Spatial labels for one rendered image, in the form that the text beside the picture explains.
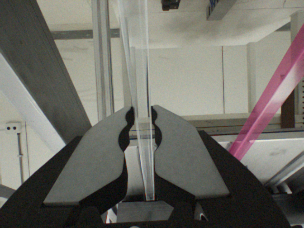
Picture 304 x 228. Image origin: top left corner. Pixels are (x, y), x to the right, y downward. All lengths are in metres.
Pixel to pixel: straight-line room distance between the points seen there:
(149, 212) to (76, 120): 0.21
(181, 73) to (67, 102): 1.83
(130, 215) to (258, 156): 0.22
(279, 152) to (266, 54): 2.21
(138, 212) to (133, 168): 0.11
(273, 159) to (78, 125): 0.27
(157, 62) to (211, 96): 0.76
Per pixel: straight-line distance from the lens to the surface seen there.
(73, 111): 0.20
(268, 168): 0.31
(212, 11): 0.60
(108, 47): 0.48
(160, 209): 0.32
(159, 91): 1.90
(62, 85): 0.18
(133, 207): 0.32
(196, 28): 0.78
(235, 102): 2.16
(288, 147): 0.27
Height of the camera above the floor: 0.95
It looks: 2 degrees up
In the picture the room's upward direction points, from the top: 177 degrees clockwise
